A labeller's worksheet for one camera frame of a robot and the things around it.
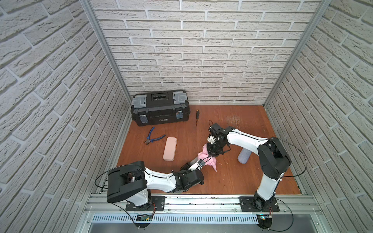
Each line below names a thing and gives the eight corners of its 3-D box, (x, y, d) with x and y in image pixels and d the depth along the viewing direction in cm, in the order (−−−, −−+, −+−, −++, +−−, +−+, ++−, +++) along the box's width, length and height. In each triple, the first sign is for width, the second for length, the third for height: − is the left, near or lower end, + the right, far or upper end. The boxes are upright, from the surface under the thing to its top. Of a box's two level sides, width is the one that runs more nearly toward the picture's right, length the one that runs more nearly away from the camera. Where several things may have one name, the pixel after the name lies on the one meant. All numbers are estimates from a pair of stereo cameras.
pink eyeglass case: (162, 160, 91) (162, 159, 89) (167, 138, 101) (167, 136, 99) (173, 161, 90) (173, 160, 88) (177, 139, 101) (177, 137, 99)
